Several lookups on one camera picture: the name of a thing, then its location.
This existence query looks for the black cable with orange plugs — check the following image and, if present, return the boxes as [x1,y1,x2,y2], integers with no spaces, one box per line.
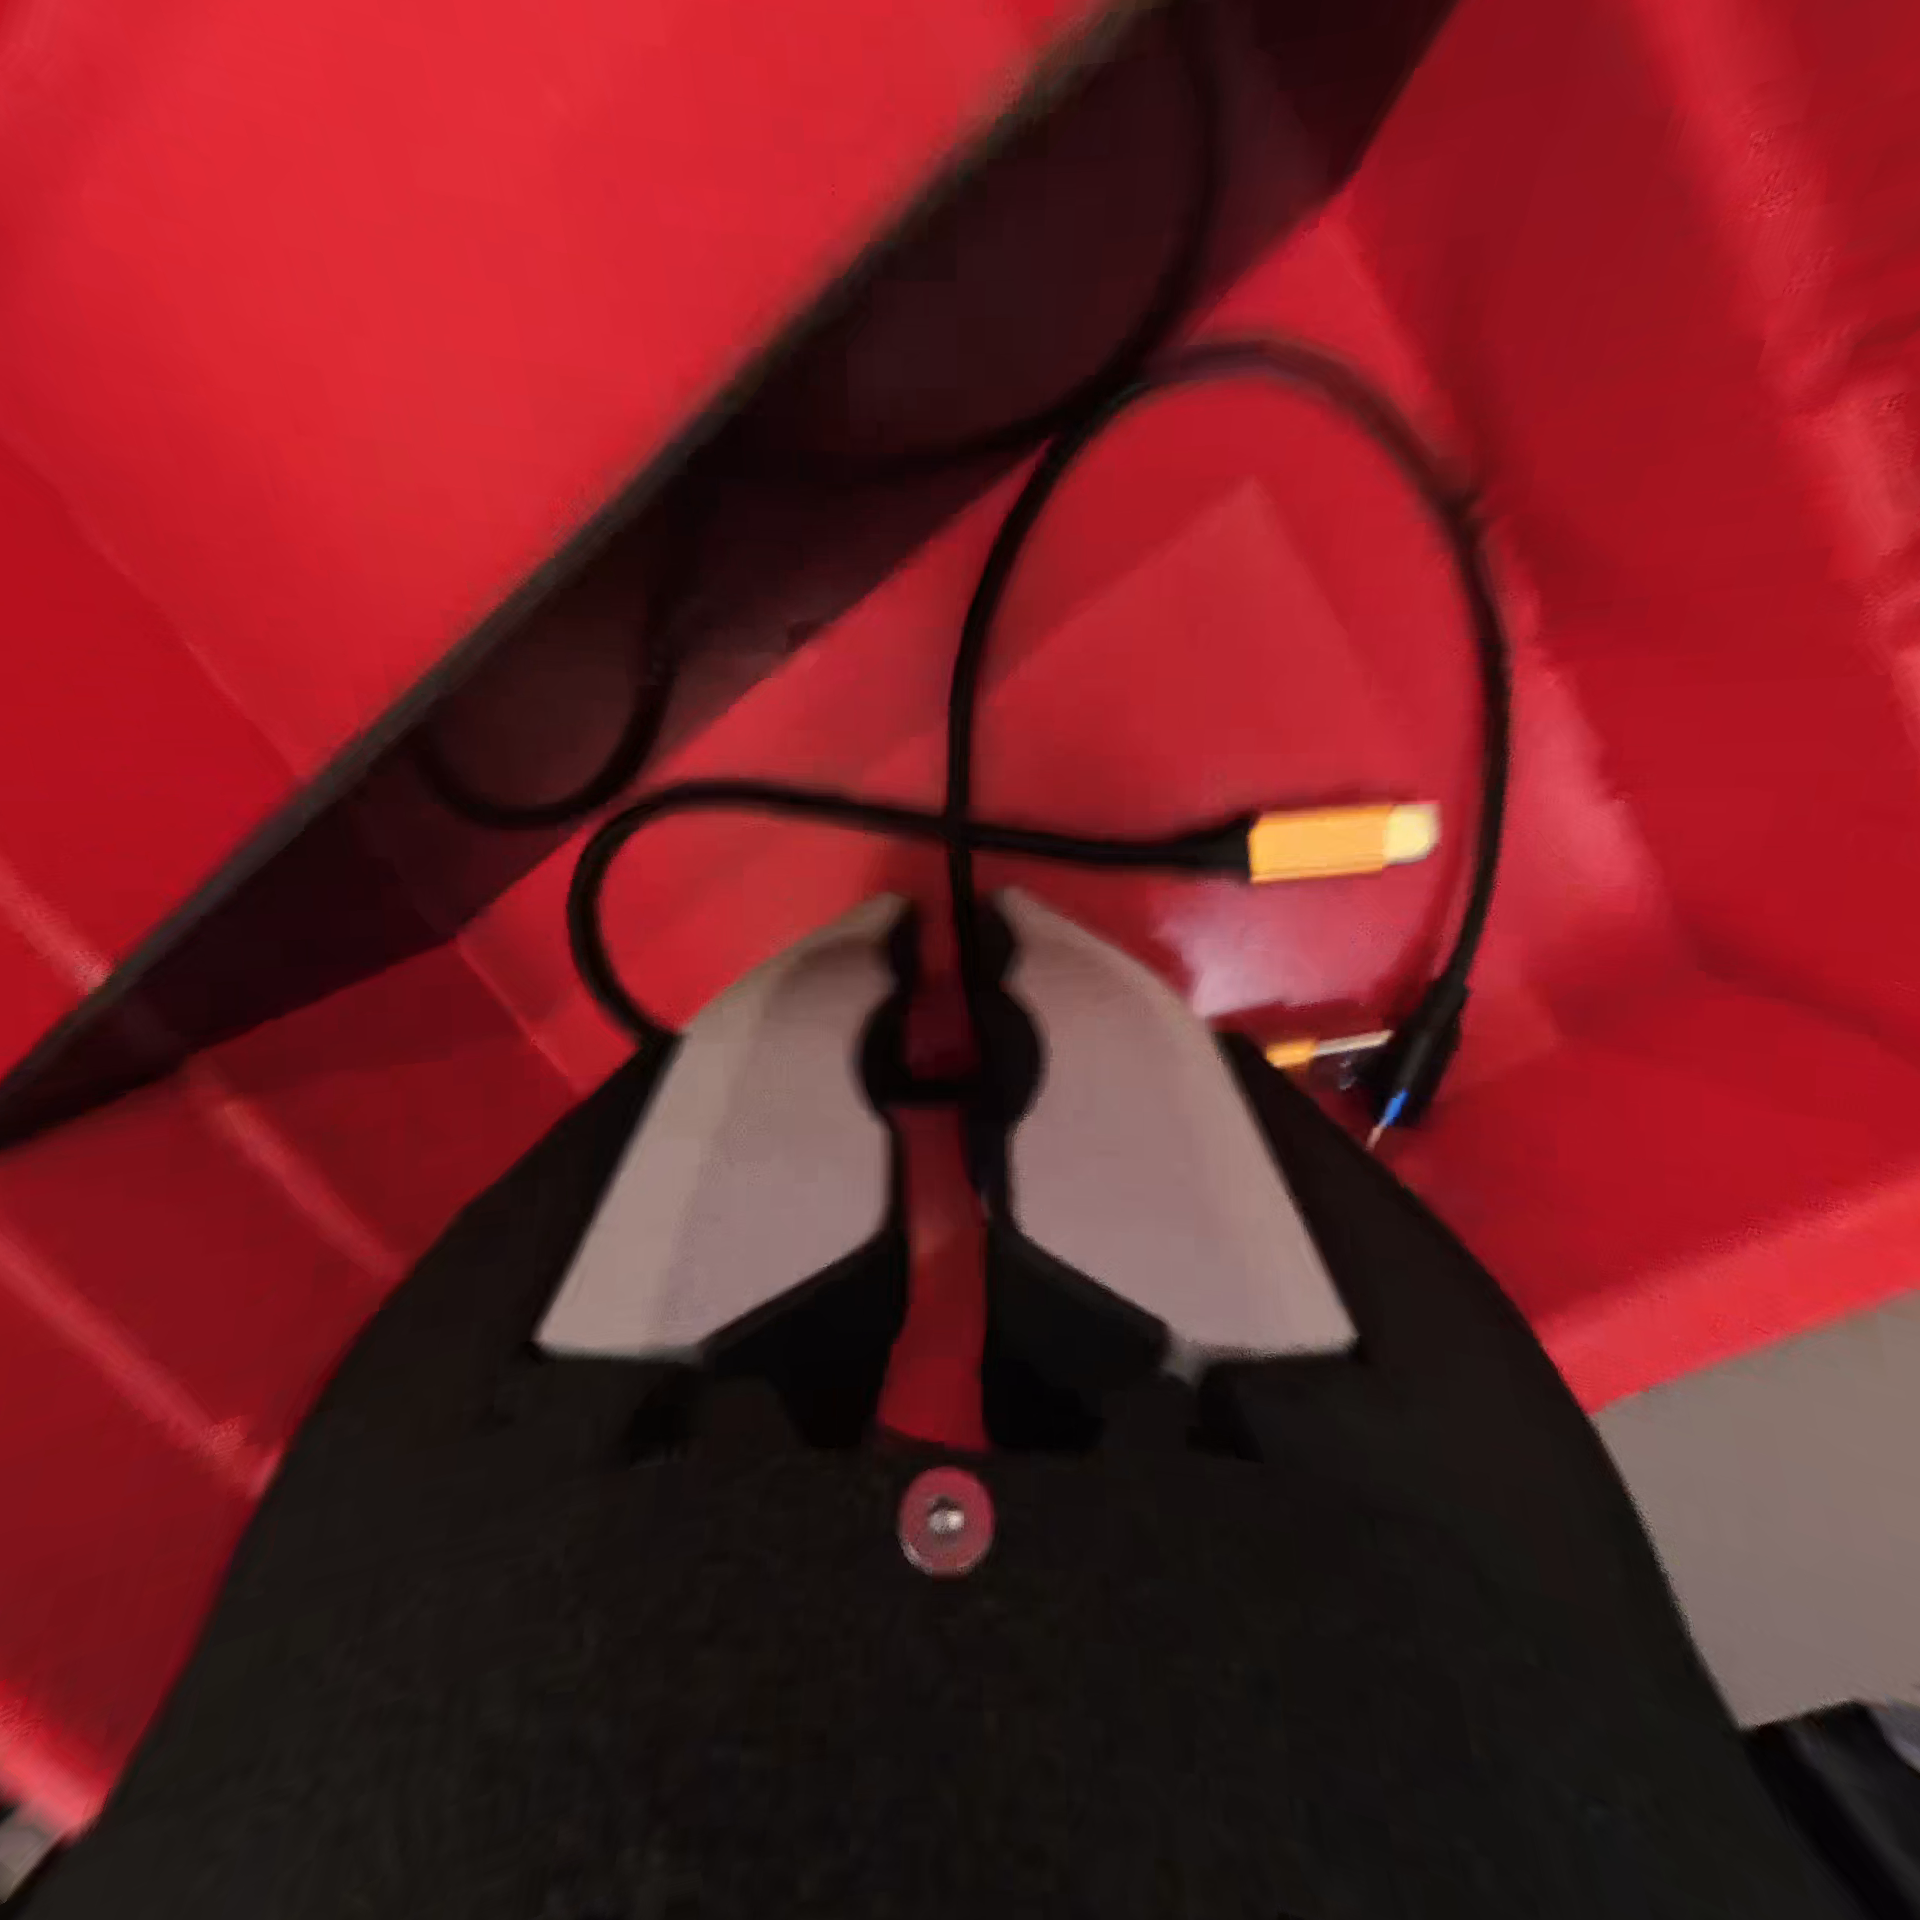
[942,338,1517,1156]

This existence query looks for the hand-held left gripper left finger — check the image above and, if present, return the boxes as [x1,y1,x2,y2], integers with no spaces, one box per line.
[534,894,924,1364]

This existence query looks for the black bin divider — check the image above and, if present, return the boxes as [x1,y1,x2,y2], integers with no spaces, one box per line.
[0,0,1465,1150]

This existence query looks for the red plastic bin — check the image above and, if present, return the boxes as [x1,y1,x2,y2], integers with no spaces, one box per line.
[0,0,1920,1840]

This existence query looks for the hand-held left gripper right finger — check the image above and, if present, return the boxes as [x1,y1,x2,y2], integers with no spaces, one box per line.
[967,885,1363,1383]

